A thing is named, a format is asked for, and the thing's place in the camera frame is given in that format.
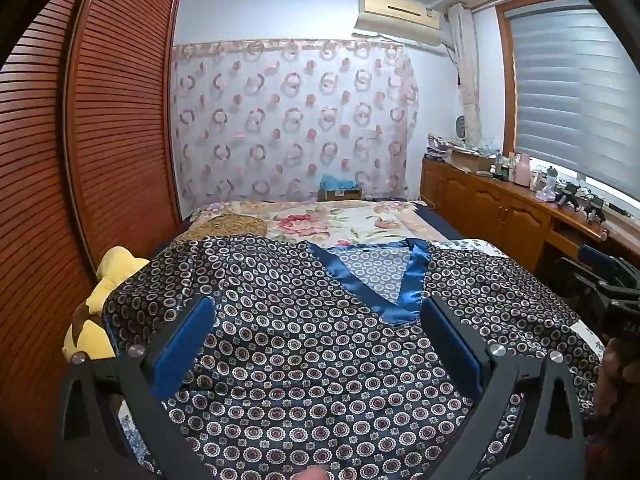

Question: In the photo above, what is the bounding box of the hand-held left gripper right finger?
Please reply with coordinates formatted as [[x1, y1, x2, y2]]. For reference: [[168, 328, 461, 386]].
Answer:
[[420, 292, 586, 480]]

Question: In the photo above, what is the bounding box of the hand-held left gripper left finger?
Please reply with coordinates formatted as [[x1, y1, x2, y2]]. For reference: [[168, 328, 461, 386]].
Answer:
[[60, 296, 221, 480]]

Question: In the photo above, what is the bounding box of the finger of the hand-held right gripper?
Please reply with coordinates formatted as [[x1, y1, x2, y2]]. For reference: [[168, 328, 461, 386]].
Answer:
[[577, 245, 621, 267], [554, 257, 608, 311]]

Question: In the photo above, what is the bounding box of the navy patterned satin shirt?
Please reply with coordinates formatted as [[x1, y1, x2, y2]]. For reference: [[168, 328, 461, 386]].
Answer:
[[102, 234, 603, 480]]

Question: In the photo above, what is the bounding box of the yellow plush toy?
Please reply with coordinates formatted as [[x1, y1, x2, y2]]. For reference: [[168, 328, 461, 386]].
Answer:
[[62, 246, 151, 361]]

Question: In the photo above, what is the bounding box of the white blue floral bedspread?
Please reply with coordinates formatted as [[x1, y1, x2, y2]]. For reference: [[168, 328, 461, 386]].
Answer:
[[430, 237, 606, 356]]

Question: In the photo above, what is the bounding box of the pink bottle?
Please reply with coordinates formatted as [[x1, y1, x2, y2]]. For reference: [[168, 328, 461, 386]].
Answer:
[[514, 152, 532, 188]]

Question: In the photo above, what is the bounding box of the wooden sideboard cabinet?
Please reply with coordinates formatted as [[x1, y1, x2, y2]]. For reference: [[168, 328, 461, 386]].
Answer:
[[419, 156, 613, 281]]

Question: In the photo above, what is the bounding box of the brown patterned folded blanket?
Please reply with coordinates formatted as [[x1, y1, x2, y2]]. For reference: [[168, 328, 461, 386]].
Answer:
[[175, 212, 268, 243]]

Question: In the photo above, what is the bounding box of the flat cardboard box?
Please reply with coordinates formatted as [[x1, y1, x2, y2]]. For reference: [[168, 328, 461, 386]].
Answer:
[[445, 147, 496, 172]]

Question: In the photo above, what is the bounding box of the cream floral quilt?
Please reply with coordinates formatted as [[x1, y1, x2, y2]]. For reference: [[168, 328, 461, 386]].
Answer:
[[185, 199, 451, 251]]

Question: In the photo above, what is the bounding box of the cardboard box with blue cloth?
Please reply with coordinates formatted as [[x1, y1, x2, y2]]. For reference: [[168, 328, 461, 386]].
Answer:
[[319, 174, 363, 202]]

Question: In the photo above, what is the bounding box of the pile of books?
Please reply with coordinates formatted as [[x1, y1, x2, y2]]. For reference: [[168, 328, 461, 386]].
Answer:
[[426, 134, 451, 162]]

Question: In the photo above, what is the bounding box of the wooden louvered wardrobe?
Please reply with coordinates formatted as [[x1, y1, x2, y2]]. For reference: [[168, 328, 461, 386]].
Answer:
[[0, 0, 183, 461]]

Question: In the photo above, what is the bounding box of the cream tied window curtain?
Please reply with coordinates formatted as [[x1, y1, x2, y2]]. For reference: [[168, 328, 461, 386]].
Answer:
[[446, 2, 483, 148]]

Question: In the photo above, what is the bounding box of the wooden window frame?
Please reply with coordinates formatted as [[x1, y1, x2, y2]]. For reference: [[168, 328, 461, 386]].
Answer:
[[496, 0, 596, 158]]

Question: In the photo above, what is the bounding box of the ring patterned sheer curtain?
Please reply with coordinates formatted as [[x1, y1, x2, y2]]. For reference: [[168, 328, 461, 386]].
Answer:
[[172, 37, 420, 203]]

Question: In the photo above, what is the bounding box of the cream wall air conditioner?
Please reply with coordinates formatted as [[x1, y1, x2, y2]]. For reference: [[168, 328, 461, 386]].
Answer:
[[354, 0, 443, 41]]

